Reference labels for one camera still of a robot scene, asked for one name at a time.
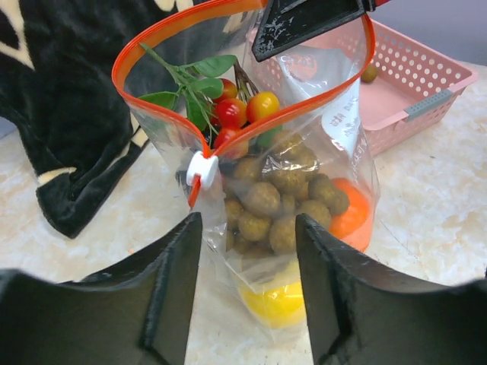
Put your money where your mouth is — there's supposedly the orange persimmon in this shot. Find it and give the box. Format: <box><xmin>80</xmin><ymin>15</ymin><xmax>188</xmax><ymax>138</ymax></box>
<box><xmin>329</xmin><ymin>178</ymin><xmax>374</xmax><ymax>252</ymax></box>

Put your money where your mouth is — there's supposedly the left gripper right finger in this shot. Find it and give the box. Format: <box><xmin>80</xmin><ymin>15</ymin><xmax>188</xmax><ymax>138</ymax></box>
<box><xmin>296</xmin><ymin>214</ymin><xmax>486</xmax><ymax>364</ymax></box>

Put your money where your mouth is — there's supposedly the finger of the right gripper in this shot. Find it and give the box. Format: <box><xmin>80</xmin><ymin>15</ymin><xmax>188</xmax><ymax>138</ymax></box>
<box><xmin>252</xmin><ymin>0</ymin><xmax>369</xmax><ymax>62</ymax></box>

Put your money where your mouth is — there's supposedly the black floral pillow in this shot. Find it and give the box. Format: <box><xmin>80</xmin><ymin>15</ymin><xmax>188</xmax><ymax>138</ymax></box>
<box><xmin>0</xmin><ymin>0</ymin><xmax>267</xmax><ymax>240</ymax></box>

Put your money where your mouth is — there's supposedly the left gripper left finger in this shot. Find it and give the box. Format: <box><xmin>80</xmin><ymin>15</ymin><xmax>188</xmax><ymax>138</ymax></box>
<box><xmin>1</xmin><ymin>213</ymin><xmax>202</xmax><ymax>364</ymax></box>

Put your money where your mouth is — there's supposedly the red cherry bunch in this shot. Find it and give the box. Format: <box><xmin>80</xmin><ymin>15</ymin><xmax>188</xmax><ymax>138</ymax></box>
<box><xmin>140</xmin><ymin>43</ymin><xmax>280</xmax><ymax>149</ymax></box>

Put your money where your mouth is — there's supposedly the loose brown longan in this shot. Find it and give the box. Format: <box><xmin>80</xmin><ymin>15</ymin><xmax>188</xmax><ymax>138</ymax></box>
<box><xmin>361</xmin><ymin>64</ymin><xmax>378</xmax><ymax>84</ymax></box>

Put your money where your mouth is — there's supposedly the clear zip top bag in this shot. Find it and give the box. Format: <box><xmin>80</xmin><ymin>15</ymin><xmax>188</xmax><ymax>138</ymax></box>
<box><xmin>112</xmin><ymin>1</ymin><xmax>378</xmax><ymax>342</ymax></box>

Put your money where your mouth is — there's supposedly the brown longan bunch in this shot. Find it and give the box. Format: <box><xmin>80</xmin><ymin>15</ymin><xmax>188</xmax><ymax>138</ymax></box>
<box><xmin>221</xmin><ymin>129</ymin><xmax>349</xmax><ymax>258</ymax></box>

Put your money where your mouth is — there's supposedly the yellow lemon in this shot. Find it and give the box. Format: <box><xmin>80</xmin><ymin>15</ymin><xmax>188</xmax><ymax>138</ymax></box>
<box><xmin>238</xmin><ymin>281</ymin><xmax>306</xmax><ymax>329</ymax></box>

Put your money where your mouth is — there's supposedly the pink plastic basket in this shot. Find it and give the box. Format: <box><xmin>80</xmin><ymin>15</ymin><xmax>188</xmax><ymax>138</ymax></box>
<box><xmin>247</xmin><ymin>18</ymin><xmax>479</xmax><ymax>157</ymax></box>

